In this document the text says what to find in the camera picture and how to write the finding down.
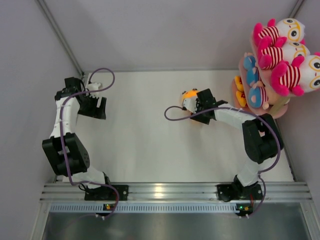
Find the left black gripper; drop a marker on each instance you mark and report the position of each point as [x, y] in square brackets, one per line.
[96, 112]

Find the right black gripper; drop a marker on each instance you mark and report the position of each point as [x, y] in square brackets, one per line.
[204, 119]

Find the yellow bear plush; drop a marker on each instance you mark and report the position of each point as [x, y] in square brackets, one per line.
[188, 94]
[238, 83]
[241, 98]

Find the boy plush black hair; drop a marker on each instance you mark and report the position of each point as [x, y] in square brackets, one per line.
[258, 97]

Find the pink panda plush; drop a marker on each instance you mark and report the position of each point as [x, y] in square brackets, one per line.
[269, 56]
[289, 29]
[300, 77]

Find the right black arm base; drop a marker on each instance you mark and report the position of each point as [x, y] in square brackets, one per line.
[232, 192]

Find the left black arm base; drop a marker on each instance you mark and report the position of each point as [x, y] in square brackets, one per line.
[103, 193]

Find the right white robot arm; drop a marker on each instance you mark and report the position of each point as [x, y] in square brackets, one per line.
[261, 138]

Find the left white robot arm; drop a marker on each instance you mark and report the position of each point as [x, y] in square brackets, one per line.
[64, 150]

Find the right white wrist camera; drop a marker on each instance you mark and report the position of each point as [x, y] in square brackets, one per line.
[190, 104]

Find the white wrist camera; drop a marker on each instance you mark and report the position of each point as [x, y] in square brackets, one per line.
[93, 87]
[190, 104]

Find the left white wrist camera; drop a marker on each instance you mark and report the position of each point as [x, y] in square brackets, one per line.
[93, 87]

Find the white slotted cable duct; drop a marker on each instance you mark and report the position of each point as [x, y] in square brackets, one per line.
[126, 207]

